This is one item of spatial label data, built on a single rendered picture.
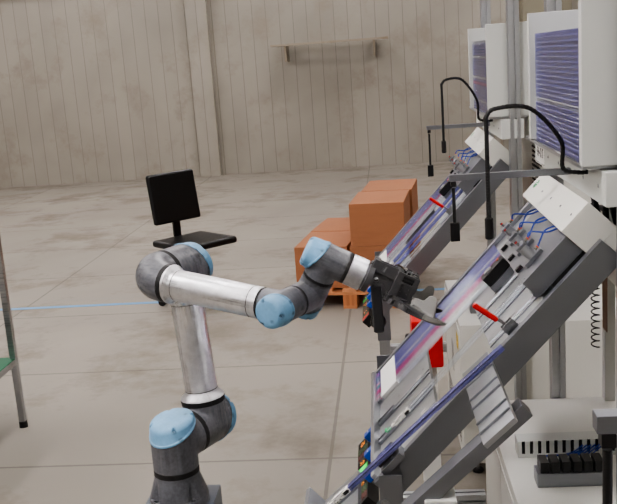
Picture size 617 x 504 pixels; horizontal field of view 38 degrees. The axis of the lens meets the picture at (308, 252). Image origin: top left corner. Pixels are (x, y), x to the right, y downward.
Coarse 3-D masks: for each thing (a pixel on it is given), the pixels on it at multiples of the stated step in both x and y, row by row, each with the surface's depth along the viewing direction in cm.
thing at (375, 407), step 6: (372, 372) 262; (372, 378) 257; (372, 384) 253; (372, 390) 248; (372, 396) 244; (372, 402) 240; (372, 408) 235; (378, 408) 238; (372, 414) 232; (378, 414) 233; (372, 420) 228; (372, 426) 224; (378, 426) 226; (372, 432) 221; (378, 432) 222; (372, 438) 217; (378, 438) 219; (372, 444) 214; (378, 444) 215; (372, 450) 211; (378, 450) 212; (372, 456) 208; (378, 468) 203; (372, 474) 199; (378, 474) 200
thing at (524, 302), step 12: (528, 216) 245; (516, 228) 247; (504, 240) 249; (516, 276) 216; (504, 288) 219; (552, 288) 190; (480, 300) 229; (492, 300) 220; (504, 300) 212; (516, 300) 205; (528, 300) 198; (540, 300) 192; (492, 312) 214; (504, 312) 206; (516, 312) 199; (528, 312) 193; (492, 324) 208; (492, 336) 202; (504, 336) 195; (492, 348) 196
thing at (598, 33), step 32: (608, 0) 171; (608, 32) 172; (608, 64) 173; (608, 96) 174; (608, 128) 176; (608, 160) 177; (544, 448) 225; (576, 448) 224; (384, 480) 192; (544, 480) 210; (576, 480) 209
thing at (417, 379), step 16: (416, 368) 235; (400, 384) 237; (416, 384) 225; (384, 400) 240; (400, 400) 227; (432, 400) 206; (384, 416) 228; (416, 416) 208; (432, 416) 199; (384, 432) 217; (400, 432) 210; (416, 432) 200
